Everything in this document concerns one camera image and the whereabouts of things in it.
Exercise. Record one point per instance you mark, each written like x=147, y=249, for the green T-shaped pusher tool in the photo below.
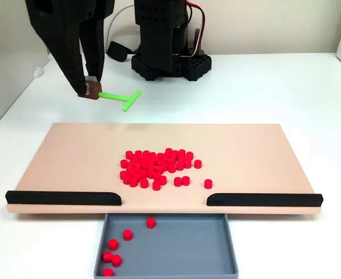
x=112, y=96

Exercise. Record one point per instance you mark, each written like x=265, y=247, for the pile of red granules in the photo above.
x=152, y=165

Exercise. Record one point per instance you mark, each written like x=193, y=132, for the red cylinder granule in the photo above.
x=106, y=256
x=116, y=260
x=150, y=223
x=126, y=179
x=113, y=244
x=127, y=234
x=197, y=163
x=133, y=182
x=186, y=180
x=207, y=183
x=143, y=183
x=107, y=272
x=178, y=181

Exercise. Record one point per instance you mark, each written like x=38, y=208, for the grey tray container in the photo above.
x=173, y=250

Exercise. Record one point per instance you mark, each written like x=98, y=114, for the black clamp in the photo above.
x=118, y=51

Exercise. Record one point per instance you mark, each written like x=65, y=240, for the small white foot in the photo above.
x=38, y=71

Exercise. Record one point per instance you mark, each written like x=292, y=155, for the beige board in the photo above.
x=71, y=160

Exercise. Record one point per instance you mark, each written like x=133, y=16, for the black edge rail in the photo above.
x=57, y=198
x=263, y=200

